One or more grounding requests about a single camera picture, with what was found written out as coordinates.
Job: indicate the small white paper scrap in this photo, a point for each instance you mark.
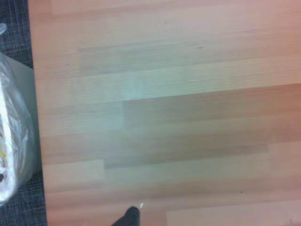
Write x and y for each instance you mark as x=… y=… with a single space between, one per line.
x=141 y=205

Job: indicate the grey trash bin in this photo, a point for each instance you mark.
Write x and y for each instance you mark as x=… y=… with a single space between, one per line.
x=26 y=82

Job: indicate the clear plastic trash bag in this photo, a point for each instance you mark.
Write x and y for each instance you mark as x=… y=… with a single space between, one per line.
x=9 y=131

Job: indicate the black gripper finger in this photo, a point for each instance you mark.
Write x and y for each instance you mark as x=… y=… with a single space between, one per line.
x=130 y=217

